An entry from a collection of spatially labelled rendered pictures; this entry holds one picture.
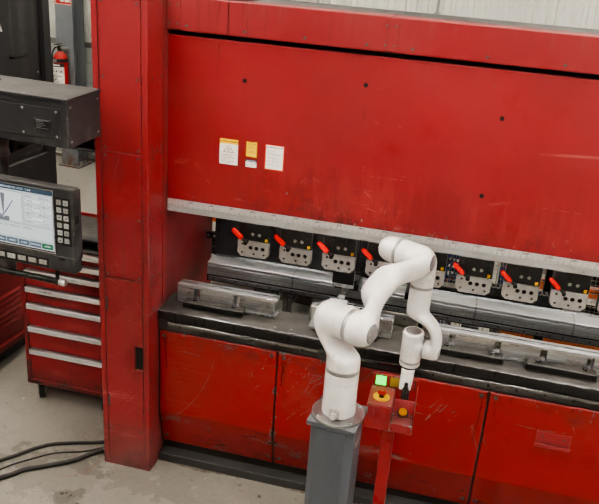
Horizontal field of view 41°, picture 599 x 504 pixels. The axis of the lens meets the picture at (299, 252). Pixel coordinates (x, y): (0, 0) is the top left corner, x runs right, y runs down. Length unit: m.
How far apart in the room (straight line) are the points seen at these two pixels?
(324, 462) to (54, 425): 2.06
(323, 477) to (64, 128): 1.63
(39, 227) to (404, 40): 1.64
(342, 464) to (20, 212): 1.61
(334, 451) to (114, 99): 1.70
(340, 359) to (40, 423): 2.31
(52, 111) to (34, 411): 2.09
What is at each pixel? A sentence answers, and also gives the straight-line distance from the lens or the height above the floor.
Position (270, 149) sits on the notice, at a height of 1.70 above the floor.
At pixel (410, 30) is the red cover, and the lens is 3.27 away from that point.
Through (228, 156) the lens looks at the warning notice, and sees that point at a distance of 3.56.
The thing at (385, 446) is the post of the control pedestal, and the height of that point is 0.55.
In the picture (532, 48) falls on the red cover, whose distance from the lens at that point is 3.26.
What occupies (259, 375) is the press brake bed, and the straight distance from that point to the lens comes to 3.82.
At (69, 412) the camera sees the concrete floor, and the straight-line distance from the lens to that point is 4.72.
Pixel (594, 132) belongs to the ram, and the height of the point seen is 1.94.
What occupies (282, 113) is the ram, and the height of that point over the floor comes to 1.86.
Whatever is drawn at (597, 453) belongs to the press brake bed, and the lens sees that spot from 3.82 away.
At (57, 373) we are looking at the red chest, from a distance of 4.66.
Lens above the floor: 2.62
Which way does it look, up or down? 23 degrees down
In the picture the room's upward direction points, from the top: 4 degrees clockwise
